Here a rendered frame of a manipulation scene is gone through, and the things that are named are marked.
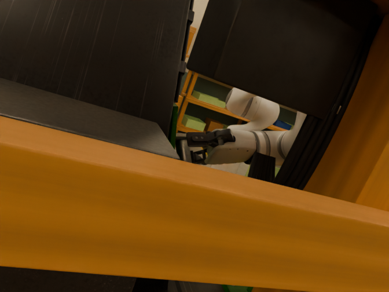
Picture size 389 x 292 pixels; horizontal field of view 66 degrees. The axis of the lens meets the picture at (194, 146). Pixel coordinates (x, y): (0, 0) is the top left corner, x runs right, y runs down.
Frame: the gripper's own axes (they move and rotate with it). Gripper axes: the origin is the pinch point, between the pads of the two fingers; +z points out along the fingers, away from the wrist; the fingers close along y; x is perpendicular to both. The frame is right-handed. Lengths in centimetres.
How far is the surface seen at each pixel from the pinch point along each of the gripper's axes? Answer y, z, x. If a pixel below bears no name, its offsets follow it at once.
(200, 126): -447, -178, -256
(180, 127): -441, -135, -250
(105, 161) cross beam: 38.2, 18.0, 18.6
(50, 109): 20.9, 24.4, 3.9
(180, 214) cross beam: 35.5, 12.4, 22.0
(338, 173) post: 28.2, -11.0, 16.7
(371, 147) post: 33.1, -12.2, 15.3
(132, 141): 22.1, 14.1, 9.0
